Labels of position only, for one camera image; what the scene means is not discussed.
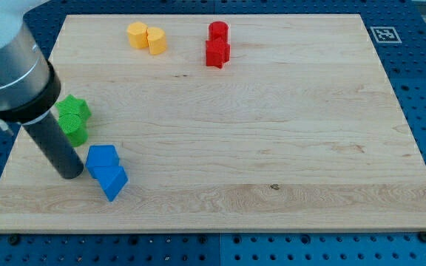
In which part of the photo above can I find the red star block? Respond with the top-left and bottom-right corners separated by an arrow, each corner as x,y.
206,38 -> 231,69

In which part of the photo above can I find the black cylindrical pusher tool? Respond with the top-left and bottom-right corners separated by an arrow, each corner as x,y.
22,111 -> 84,180

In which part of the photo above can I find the wooden board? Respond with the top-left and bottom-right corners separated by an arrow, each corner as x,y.
0,14 -> 426,233

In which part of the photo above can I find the red cylinder block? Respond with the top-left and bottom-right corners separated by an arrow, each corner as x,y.
209,21 -> 229,43

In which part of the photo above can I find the blue cube block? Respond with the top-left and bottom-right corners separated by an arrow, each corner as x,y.
85,145 -> 120,179

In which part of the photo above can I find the blue triangle block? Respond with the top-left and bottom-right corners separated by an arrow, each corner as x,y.
93,166 -> 128,202

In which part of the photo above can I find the green star block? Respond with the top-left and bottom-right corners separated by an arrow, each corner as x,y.
55,95 -> 92,122

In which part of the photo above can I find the yellow hexagon block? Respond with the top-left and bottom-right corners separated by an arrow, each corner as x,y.
126,21 -> 149,49

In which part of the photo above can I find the white fiducial marker tag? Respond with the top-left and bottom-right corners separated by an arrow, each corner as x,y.
370,26 -> 402,44

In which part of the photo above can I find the yellow cylinder block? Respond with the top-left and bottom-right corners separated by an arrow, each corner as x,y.
147,27 -> 168,55

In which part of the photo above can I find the green cylinder block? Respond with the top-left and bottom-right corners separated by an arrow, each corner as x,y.
58,114 -> 88,147

